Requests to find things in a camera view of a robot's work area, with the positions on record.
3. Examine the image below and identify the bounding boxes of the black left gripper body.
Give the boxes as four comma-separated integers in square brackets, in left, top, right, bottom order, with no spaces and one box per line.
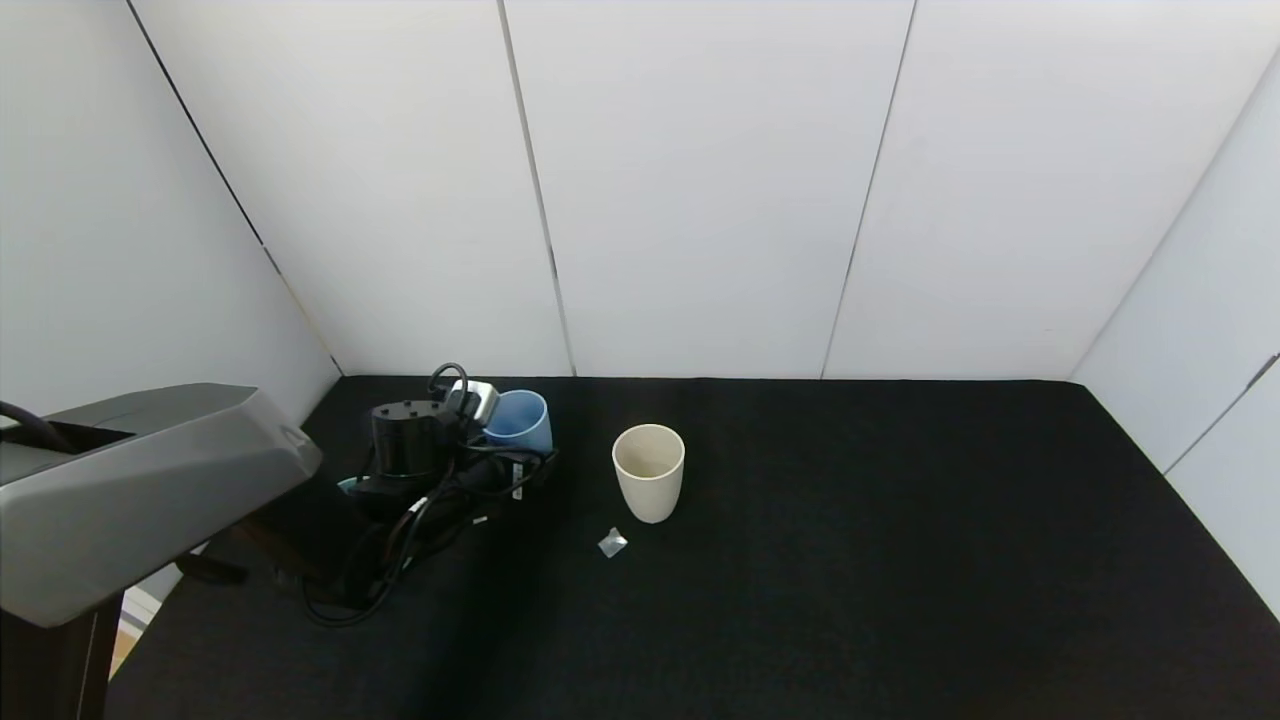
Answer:
[457,451,535,505]

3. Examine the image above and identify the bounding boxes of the blue plastic cup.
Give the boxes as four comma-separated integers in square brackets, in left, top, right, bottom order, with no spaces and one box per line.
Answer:
[484,390,553,457]

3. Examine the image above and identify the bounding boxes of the beige plastic cup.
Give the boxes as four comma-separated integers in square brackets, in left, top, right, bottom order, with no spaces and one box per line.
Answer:
[613,425,686,524]

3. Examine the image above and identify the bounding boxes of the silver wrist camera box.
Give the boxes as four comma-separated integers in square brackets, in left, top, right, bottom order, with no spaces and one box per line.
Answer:
[448,379,500,423]

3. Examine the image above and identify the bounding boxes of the black camera cable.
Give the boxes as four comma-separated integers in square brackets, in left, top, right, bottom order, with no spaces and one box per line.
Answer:
[300,362,548,628]

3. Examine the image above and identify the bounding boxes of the white door frame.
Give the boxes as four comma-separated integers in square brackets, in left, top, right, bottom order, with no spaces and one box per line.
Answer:
[110,586,171,681]

